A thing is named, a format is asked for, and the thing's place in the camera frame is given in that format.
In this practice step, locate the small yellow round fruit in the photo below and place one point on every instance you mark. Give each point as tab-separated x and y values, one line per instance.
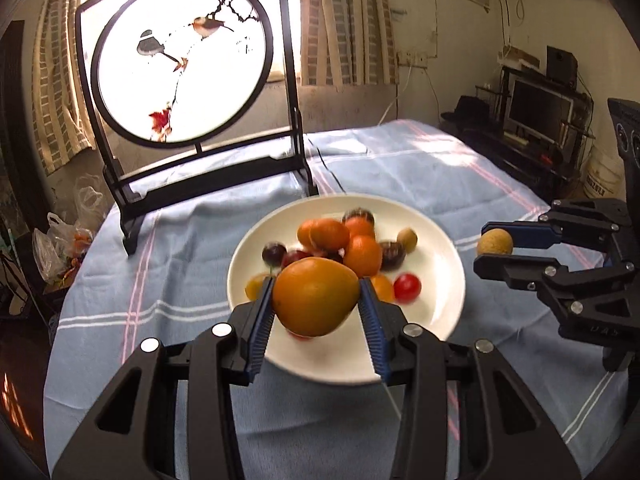
495	242
407	240

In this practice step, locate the black television stand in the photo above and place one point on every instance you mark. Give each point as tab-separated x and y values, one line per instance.
530	157

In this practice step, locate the bright window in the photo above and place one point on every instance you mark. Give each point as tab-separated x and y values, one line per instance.
291	20

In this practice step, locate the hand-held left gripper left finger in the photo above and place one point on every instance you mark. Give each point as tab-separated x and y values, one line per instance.
260	325

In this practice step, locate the dark purple plum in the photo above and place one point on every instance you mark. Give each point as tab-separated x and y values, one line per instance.
274	252

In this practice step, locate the checked beige curtain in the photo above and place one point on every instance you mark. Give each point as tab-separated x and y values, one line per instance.
55	85
345	20

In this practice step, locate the small orange tomato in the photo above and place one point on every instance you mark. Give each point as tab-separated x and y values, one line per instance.
383	288
256	285

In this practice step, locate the mandarin orange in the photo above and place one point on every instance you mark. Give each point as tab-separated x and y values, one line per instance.
360	227
362	257
303	234
327	234

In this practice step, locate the black speaker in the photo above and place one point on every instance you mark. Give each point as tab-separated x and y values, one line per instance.
561	65

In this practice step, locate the white plastic bucket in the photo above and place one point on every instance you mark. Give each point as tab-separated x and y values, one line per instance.
602	175

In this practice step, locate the television monitor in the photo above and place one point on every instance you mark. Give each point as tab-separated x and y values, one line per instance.
540	110

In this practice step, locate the round bird painting screen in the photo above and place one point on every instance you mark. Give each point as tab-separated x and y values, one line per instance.
180	60

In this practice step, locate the clear plastic bag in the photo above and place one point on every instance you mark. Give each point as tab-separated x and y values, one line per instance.
87	195
55	250

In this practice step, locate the white plate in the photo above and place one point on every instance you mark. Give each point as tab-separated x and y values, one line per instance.
435	280

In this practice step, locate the dark brown mangosteen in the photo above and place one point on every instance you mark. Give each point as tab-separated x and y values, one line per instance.
359	215
392	255

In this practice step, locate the dark wooden framed cabinet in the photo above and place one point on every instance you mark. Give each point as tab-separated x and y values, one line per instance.
12	110

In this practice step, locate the black hat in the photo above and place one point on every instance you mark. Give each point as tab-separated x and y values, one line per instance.
470	107

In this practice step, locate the wall power outlet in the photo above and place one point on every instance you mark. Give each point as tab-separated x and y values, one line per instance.
412	57

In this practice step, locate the blue striped tablecloth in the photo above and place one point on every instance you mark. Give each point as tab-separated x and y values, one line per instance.
175	270

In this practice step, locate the lemon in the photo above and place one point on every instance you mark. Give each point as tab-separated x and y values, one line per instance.
315	295

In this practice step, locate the small red tomato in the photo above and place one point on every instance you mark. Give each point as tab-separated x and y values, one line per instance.
407	286
295	258

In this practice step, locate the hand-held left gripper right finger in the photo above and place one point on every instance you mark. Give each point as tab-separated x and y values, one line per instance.
372	332

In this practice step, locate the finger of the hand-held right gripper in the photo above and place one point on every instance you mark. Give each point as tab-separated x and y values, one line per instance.
505	267
535	235

